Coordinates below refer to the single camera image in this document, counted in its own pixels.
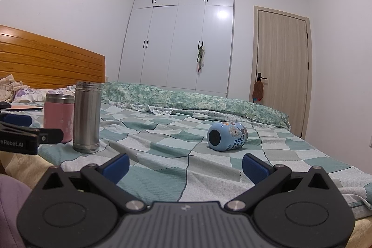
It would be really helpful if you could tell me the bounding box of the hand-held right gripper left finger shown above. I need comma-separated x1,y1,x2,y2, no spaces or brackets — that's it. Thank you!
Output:
38,153,146,211

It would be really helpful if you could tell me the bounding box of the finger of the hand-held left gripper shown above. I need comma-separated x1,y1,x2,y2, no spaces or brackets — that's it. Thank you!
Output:
0,113,33,129
38,128,64,145

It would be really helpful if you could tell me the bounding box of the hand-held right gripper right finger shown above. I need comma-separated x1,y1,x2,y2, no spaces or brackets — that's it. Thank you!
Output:
227,153,333,210

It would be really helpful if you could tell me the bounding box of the blue printed cup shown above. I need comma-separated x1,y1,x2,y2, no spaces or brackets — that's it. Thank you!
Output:
207,122,248,152

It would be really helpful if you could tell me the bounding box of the pink thermos cup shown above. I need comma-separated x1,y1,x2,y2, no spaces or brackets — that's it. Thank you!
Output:
43,93,75,144

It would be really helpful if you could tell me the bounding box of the flat pink tablet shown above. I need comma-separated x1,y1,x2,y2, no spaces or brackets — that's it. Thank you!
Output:
0,103,44,113

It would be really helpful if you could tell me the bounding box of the beige blanket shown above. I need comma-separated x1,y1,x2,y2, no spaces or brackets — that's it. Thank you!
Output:
0,149,63,198

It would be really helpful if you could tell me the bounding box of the purple floral pillow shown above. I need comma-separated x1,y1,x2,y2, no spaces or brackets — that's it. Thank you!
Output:
13,85,76,105

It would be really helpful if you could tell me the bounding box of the crumpled beige cloth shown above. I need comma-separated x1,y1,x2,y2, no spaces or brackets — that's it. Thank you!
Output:
0,75,31,103

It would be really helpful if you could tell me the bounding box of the stainless steel thermos bottle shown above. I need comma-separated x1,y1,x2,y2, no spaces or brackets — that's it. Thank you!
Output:
73,81,102,154

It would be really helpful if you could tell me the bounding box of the checkered bed sheet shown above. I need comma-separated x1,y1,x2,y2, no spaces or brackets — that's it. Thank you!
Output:
37,104,372,221

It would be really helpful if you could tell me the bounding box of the purple cloth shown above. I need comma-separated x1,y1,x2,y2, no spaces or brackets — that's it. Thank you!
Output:
0,174,33,248

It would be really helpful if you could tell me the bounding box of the wooden headboard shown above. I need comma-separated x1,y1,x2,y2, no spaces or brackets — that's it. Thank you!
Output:
0,25,106,89

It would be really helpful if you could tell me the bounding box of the brown hanging pouch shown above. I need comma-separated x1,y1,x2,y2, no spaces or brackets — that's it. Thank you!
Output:
252,81,265,101

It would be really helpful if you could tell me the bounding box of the green floral quilt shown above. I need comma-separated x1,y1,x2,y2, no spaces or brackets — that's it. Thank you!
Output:
100,81,291,128

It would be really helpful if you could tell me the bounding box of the light wooden door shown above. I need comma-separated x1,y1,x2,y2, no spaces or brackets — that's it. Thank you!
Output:
253,5,313,140

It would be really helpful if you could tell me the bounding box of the green hanging ornament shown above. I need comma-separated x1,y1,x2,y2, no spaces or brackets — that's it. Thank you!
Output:
196,46,206,73

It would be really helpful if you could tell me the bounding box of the white wardrobe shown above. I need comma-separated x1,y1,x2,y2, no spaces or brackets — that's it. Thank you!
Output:
118,0,235,99

